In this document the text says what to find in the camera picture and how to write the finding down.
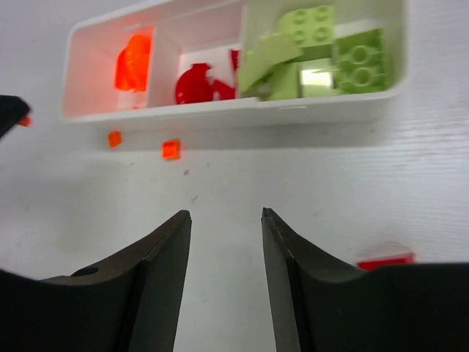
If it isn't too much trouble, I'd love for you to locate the large red arch piece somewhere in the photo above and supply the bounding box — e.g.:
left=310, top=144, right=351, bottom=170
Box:
left=174, top=62, right=236, bottom=104

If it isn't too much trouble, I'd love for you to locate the orange dome lego assembly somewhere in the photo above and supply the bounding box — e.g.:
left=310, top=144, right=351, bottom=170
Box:
left=114, top=34, right=152, bottom=92

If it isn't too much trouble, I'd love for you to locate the green sloped brick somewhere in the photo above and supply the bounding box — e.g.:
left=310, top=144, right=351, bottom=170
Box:
left=333, top=27, right=390, bottom=94

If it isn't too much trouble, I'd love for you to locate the white three-compartment container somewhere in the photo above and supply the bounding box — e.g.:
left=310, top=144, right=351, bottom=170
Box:
left=61, top=1, right=409, bottom=131

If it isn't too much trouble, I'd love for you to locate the green 2x2 wedge plate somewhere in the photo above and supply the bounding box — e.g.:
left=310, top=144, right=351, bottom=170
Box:
left=237, top=33, right=303, bottom=93

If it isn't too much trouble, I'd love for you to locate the orange small plate one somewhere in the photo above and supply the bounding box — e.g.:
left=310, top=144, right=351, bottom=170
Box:
left=161, top=139, right=181, bottom=161

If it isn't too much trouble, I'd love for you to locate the orange small plate two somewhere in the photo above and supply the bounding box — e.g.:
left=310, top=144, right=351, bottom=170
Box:
left=107, top=130, right=122, bottom=148

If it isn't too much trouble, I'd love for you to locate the green lego block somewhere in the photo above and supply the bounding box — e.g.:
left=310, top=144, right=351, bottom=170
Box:
left=255, top=59, right=339, bottom=101

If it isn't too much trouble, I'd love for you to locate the red sloped brick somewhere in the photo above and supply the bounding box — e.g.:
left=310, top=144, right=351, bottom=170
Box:
left=357, top=252, right=416, bottom=271

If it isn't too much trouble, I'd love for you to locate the green curved 2x2 brick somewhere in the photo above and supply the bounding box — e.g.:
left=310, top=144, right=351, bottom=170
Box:
left=275, top=5, right=336, bottom=48

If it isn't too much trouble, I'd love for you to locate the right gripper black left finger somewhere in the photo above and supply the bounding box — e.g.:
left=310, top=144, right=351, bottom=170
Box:
left=1, top=210, right=191, bottom=351

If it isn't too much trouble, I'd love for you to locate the orange small plate three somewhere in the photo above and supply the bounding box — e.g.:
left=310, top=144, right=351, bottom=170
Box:
left=18, top=115, right=32, bottom=127

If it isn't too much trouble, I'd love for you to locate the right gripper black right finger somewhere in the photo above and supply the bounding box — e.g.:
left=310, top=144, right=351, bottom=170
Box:
left=262, top=208, right=468, bottom=351

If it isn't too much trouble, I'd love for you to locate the small red curved slope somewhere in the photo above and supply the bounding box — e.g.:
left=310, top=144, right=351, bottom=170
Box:
left=229, top=49, right=240, bottom=72

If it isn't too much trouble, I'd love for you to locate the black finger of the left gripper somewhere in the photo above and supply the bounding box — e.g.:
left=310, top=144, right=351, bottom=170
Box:
left=0, top=95, right=32, bottom=138

